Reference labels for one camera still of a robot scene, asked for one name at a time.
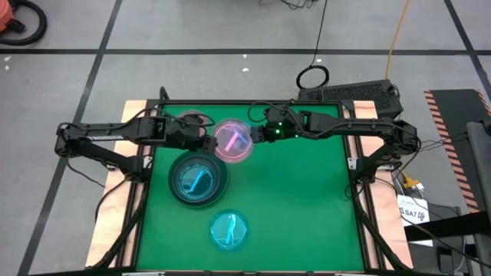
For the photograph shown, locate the yellow cable connector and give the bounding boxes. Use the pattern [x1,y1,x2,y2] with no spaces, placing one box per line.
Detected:
[400,174,422,192]

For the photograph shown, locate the black metal beam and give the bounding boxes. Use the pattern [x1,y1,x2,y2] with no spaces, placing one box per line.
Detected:
[403,210,491,243]

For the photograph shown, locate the white paper label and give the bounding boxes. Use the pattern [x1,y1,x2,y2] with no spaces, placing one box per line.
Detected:
[397,194,431,228]

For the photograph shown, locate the green table mat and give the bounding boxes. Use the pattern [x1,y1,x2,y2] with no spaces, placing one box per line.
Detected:
[136,103,365,271]

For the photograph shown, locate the black cable with coil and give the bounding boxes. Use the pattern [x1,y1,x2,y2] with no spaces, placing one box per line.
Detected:
[295,0,331,90]

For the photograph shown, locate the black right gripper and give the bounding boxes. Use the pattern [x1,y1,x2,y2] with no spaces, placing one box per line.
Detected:
[249,108,308,145]

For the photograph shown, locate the black perforated computer case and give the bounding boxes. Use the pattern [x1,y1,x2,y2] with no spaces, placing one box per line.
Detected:
[298,79,404,130]

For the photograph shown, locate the pink transparent plastic plate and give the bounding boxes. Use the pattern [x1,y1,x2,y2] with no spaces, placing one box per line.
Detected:
[212,117,255,164]
[177,110,210,139]

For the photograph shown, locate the wooden table board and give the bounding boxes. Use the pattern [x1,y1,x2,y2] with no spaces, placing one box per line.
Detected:
[84,100,154,268]
[347,100,414,269]

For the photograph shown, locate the blue transparent plastic plate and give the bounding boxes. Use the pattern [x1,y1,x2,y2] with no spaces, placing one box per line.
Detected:
[209,209,249,252]
[171,163,220,203]

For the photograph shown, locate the yellow hanging cable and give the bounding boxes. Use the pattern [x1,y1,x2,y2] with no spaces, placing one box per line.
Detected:
[384,0,412,81]

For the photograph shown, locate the dark grey furniture panel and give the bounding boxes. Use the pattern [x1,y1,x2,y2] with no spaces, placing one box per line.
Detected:
[466,119,491,276]

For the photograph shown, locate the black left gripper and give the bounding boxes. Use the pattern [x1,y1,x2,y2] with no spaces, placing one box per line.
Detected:
[166,120,219,154]

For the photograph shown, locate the black mat with striped edge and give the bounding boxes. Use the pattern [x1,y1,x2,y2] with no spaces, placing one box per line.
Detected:
[423,88,491,214]

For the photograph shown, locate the black table frame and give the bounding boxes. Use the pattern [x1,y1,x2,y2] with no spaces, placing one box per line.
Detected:
[91,86,414,276]

